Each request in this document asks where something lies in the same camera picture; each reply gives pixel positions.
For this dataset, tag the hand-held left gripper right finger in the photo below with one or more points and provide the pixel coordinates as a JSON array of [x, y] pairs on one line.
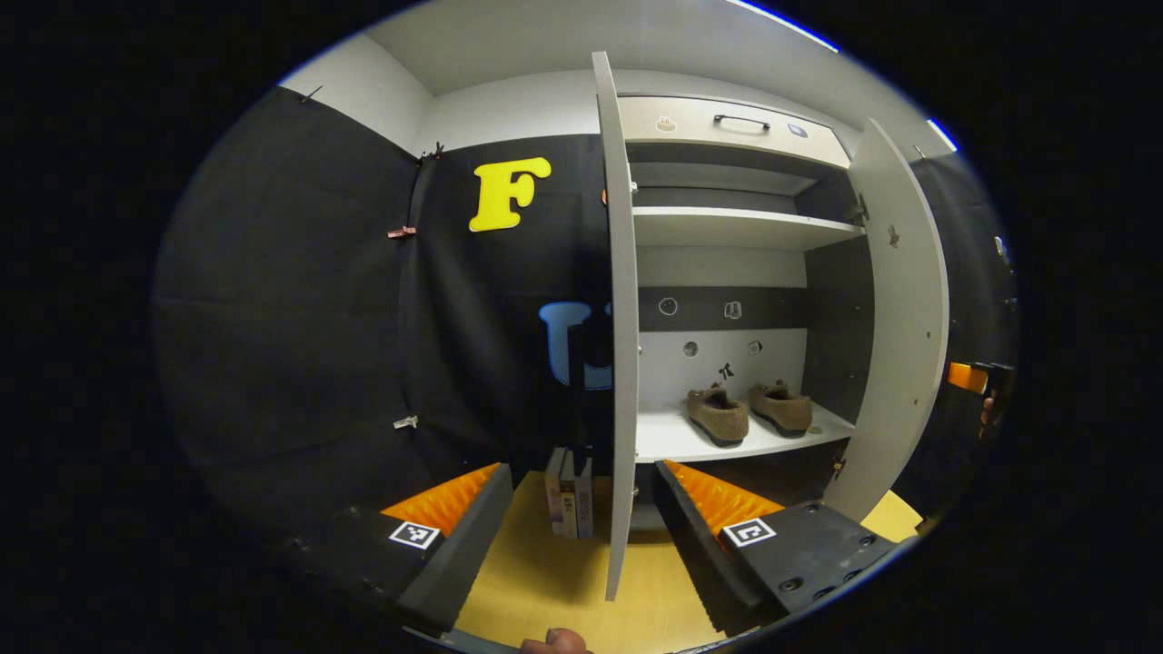
[[695, 554]]

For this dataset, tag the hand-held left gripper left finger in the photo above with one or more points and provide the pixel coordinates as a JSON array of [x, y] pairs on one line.
[[463, 554]]

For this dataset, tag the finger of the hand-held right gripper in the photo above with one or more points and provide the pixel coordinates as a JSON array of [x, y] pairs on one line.
[[968, 377]]

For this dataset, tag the white cabinet door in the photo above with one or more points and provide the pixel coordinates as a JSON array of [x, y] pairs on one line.
[[909, 318], [622, 363]]

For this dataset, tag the brown fuzzy shoe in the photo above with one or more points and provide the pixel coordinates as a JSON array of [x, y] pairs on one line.
[[718, 420], [783, 411]]

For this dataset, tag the white shoe cabinet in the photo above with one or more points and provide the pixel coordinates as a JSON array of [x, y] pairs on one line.
[[727, 227]]

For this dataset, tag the white cabinet drawer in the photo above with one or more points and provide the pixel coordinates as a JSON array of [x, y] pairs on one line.
[[727, 145]]

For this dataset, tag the pale spine book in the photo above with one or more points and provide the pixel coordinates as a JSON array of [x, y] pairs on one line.
[[553, 490]]

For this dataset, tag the metal stand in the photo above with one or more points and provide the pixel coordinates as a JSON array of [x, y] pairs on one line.
[[1001, 251]]

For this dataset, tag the silver clip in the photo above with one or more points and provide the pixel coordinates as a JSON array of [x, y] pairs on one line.
[[405, 422]]

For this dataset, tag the black backdrop cloth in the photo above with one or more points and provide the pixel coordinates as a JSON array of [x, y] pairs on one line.
[[291, 318]]

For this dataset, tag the red clip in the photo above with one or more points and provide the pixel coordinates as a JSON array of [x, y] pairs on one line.
[[401, 232]]

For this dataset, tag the long ceiling light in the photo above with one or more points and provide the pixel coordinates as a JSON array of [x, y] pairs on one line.
[[786, 23]]

